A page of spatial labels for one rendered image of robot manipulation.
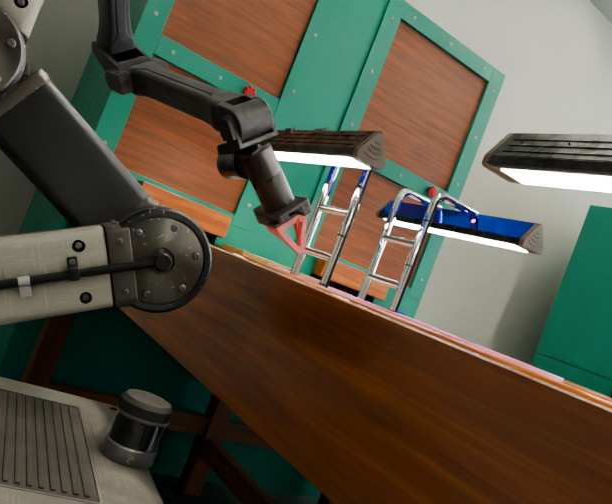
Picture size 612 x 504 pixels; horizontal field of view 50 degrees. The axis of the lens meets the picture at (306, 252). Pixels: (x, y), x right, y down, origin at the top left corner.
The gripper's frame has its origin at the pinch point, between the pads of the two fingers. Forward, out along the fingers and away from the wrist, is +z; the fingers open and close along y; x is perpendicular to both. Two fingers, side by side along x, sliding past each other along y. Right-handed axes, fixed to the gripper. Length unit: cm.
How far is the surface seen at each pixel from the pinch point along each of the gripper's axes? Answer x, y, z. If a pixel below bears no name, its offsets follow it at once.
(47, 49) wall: -10, 170, -50
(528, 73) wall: -254, 182, 68
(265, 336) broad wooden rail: 20.9, -28.7, -5.2
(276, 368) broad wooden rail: 22.9, -33.8, -3.5
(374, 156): -28.9, 12.1, -2.8
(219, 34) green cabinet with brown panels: -42, 92, -33
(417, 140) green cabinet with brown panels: -98, 92, 31
